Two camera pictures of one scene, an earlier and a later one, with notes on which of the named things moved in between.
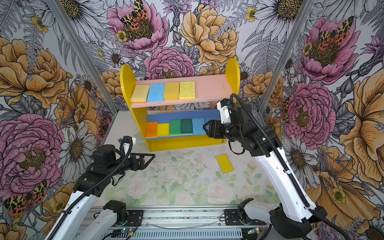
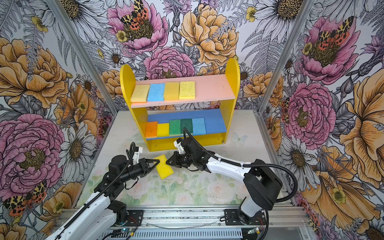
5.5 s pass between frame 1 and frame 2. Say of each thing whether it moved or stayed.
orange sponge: stayed
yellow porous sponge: stayed
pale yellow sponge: stayed
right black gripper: moved
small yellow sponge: moved
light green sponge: stayed
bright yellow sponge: stayed
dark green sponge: stayed
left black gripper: moved
